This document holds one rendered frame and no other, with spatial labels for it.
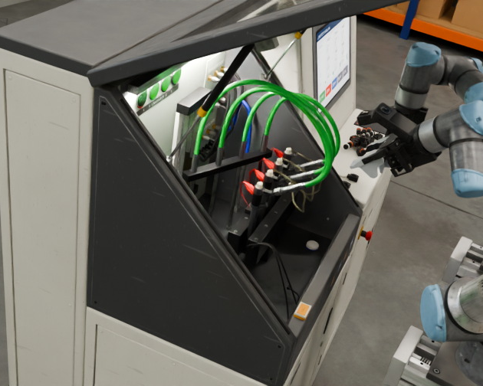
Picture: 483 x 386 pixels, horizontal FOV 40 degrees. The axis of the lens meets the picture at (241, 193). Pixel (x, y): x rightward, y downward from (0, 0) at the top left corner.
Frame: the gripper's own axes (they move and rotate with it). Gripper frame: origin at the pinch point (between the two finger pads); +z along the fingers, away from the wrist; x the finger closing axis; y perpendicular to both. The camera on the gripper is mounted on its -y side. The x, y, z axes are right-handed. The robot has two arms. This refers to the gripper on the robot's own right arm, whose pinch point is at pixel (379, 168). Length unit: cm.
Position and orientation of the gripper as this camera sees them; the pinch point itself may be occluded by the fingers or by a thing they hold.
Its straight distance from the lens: 185.9
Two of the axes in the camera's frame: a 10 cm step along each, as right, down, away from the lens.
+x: 3.9, -4.5, 8.0
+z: -1.5, 8.3, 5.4
